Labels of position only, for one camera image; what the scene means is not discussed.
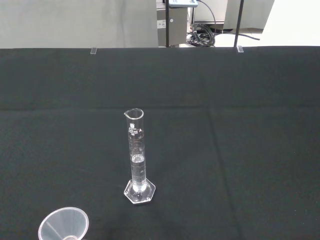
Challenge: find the grey-blue device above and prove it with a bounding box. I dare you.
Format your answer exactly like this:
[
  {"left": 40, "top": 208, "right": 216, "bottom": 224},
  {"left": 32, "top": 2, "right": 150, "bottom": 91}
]
[{"left": 168, "top": 0, "right": 200, "bottom": 7}]

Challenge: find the black bench cloth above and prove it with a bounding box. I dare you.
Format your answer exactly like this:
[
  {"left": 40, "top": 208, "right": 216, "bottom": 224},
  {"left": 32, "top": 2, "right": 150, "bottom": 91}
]
[{"left": 0, "top": 46, "right": 320, "bottom": 240}]

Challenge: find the black stand pole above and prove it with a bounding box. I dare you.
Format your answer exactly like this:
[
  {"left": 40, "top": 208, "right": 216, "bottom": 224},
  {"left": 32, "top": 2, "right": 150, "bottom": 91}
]
[
  {"left": 233, "top": 0, "right": 245, "bottom": 48},
  {"left": 164, "top": 0, "right": 172, "bottom": 48}
]

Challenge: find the black cable bundle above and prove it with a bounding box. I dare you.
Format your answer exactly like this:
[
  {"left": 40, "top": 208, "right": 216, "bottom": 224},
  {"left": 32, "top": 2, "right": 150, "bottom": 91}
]
[{"left": 186, "top": 22, "right": 216, "bottom": 48}]

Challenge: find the grey metal cabinet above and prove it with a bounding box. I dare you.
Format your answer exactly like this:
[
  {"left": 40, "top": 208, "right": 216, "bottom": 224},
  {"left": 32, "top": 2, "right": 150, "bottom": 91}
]
[{"left": 156, "top": 0, "right": 189, "bottom": 48}]

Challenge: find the clear plastic funnel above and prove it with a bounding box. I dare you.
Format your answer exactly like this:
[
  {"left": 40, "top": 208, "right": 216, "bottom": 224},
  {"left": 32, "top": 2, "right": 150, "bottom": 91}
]
[{"left": 37, "top": 206, "right": 90, "bottom": 240}]

